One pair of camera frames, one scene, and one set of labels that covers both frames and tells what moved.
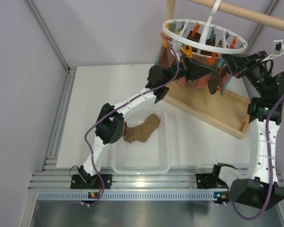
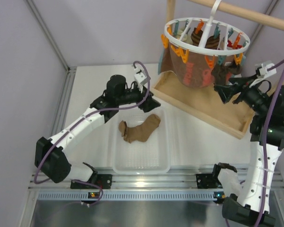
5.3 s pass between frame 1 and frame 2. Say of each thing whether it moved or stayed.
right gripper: moved
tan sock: stayed
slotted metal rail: stayed
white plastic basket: stayed
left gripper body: moved
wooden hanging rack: stayed
